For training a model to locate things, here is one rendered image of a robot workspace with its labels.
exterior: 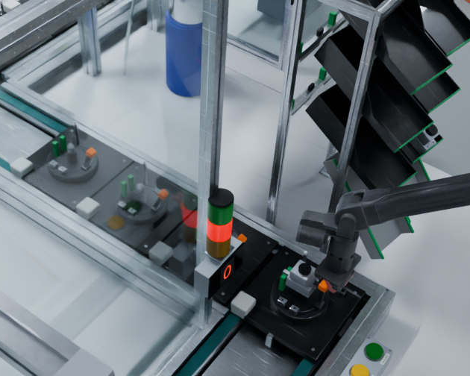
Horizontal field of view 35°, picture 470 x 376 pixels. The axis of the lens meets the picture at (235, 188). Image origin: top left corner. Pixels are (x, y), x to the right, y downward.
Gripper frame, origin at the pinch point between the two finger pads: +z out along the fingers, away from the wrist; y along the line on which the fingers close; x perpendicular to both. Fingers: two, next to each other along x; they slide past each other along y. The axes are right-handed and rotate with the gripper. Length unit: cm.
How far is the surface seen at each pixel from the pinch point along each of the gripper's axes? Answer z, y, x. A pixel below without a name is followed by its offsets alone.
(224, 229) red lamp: -27.5, 20.4, -16.8
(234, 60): 20, -79, -83
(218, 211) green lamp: -32.9, 21.5, -17.8
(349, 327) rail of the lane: 11.5, -0.9, 6.0
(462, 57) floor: 106, -260, -51
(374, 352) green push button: 10.3, 2.1, 14.2
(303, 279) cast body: -0.9, 2.4, -6.5
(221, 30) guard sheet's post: -71, 19, -21
